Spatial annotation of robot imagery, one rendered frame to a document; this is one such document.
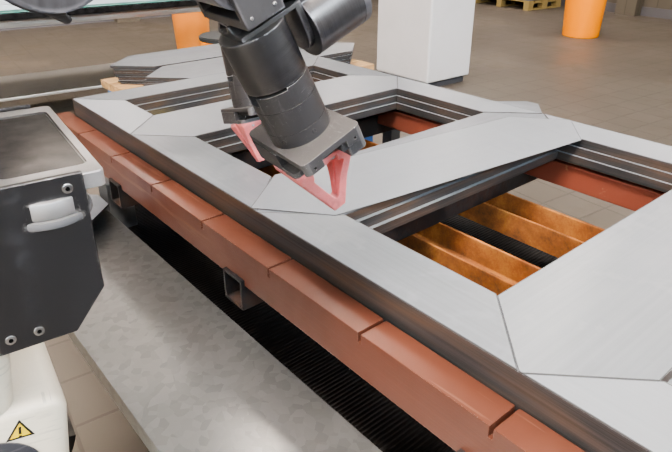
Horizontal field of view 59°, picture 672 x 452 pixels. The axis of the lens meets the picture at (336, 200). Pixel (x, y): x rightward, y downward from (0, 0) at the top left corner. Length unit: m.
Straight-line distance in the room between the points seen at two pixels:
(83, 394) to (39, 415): 1.25
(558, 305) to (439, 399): 0.18
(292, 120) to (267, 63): 0.06
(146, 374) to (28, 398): 0.22
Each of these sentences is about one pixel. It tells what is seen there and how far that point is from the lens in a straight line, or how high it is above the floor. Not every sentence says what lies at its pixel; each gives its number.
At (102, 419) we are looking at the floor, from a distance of 1.87.
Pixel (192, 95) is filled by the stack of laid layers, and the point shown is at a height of 0.84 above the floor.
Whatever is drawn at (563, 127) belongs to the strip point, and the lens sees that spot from 1.31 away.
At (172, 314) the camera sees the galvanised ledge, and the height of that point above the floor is 0.68.
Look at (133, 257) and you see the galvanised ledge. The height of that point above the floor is 0.68.
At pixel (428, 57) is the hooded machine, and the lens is 4.84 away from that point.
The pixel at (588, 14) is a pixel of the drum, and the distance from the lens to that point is 7.53.
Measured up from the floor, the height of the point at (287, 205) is 0.86.
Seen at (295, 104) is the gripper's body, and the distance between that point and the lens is 0.51.
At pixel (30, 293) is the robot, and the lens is 0.61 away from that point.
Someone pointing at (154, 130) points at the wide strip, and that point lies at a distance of 1.26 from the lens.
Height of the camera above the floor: 1.25
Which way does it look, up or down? 25 degrees down
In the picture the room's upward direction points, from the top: straight up
